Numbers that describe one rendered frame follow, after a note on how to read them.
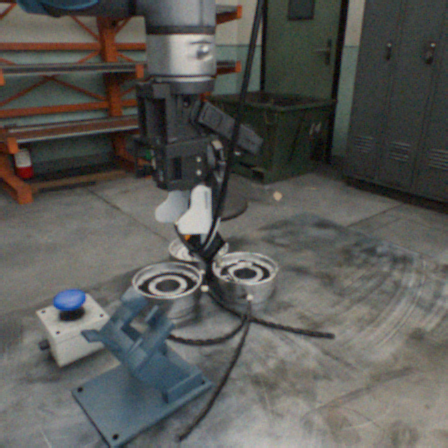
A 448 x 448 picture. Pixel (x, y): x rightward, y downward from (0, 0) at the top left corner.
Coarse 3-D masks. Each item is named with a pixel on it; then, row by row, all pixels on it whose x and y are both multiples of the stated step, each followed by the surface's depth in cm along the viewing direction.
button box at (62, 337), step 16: (96, 304) 57; (48, 320) 54; (64, 320) 54; (80, 320) 54; (96, 320) 54; (48, 336) 53; (64, 336) 52; (80, 336) 53; (64, 352) 52; (80, 352) 54
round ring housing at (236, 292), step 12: (240, 252) 72; (216, 264) 69; (264, 264) 71; (276, 264) 68; (216, 276) 65; (228, 276) 67; (240, 276) 70; (252, 276) 70; (276, 276) 66; (216, 288) 66; (228, 288) 64; (240, 288) 63; (252, 288) 63; (264, 288) 64; (228, 300) 66; (240, 300) 65; (252, 300) 65
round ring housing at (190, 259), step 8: (176, 240) 77; (176, 248) 76; (224, 248) 76; (176, 256) 71; (184, 256) 73; (192, 256) 77; (192, 264) 70; (200, 264) 70; (208, 264) 70; (208, 272) 71
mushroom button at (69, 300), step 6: (60, 294) 54; (66, 294) 54; (72, 294) 54; (78, 294) 54; (84, 294) 55; (54, 300) 53; (60, 300) 53; (66, 300) 53; (72, 300) 53; (78, 300) 53; (84, 300) 54; (54, 306) 53; (60, 306) 53; (66, 306) 53; (72, 306) 53; (78, 306) 53; (72, 312) 55
